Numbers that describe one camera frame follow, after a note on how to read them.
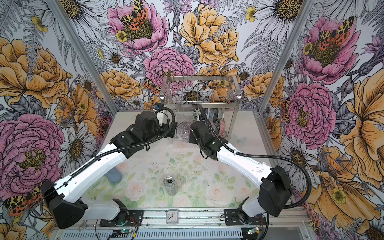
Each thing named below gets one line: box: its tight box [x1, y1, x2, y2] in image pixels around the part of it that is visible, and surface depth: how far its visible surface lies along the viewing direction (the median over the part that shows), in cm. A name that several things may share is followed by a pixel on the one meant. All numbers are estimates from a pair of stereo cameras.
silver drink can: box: [163, 175, 177, 197], surface depth 73 cm
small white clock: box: [165, 208, 179, 225], surface depth 75 cm
